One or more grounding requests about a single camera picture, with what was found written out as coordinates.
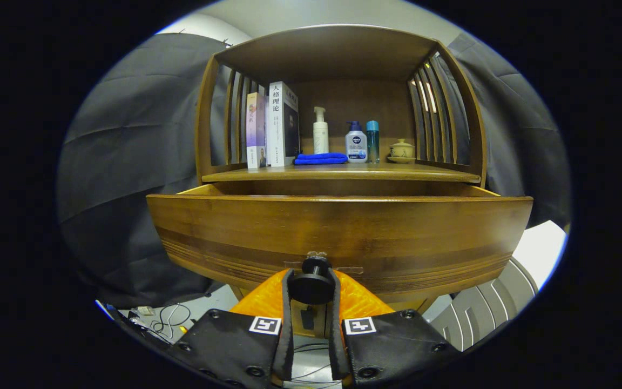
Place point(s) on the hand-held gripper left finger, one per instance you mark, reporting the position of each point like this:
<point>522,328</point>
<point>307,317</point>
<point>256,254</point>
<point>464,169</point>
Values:
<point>284,351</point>

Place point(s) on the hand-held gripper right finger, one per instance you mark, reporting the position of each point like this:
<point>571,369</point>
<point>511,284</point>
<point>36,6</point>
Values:
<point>337,351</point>

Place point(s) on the black round drawer knob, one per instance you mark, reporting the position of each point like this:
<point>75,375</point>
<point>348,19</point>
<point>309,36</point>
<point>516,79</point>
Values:
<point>311,283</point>

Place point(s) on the brown wooden drawer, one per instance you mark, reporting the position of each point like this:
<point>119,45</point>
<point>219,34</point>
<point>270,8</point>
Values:
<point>343,227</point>

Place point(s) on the wooden cabinet door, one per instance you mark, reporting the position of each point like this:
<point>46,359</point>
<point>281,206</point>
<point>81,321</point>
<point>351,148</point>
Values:
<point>319,319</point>

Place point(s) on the brown wooden countertop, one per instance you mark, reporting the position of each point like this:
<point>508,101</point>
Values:
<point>343,172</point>

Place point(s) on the brown wooden cabinet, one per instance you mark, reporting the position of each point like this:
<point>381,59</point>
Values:
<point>354,102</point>

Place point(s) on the grey ridged furniture piece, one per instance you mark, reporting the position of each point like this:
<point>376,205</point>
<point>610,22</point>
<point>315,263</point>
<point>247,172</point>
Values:
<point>484,308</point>

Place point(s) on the blue folded cloth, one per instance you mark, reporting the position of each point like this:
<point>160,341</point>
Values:
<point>320,159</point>

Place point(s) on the white bottle with blue cap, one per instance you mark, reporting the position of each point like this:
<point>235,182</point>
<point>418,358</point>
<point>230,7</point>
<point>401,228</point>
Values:
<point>356,146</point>

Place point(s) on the beige lidded ceramic teacup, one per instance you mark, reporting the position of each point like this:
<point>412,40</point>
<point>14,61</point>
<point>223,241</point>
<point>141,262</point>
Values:
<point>401,150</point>

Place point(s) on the slim teal bottle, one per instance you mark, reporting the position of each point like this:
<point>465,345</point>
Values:
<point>372,143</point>

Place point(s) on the white pump bottle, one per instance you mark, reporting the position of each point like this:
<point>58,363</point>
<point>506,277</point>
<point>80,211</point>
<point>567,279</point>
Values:
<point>320,135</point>

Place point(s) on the purple and white book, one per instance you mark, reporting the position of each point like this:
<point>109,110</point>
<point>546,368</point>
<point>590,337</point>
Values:
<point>255,129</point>

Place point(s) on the thick white book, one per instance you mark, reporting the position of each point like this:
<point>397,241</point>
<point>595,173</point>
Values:
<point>281,124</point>

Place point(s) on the white flat surface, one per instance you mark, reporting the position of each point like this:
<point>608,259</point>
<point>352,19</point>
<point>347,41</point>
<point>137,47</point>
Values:
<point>543,248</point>

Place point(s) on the black backdrop cloth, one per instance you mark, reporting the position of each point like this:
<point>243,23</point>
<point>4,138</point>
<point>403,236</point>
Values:
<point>127,162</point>

